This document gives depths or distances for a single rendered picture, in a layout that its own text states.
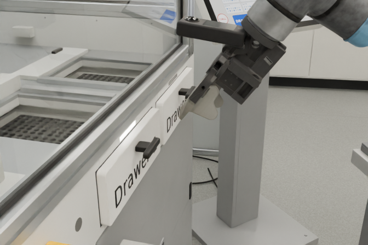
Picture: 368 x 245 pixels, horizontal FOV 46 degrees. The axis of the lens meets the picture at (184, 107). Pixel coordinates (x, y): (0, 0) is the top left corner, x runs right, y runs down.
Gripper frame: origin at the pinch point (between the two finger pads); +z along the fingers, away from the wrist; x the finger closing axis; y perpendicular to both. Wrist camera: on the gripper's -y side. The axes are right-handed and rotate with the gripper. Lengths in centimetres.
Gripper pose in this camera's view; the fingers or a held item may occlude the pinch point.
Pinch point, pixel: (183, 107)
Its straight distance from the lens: 78.4
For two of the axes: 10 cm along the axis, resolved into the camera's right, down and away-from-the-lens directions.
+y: 7.9, 6.1, 0.3
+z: -5.6, 7.0, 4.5
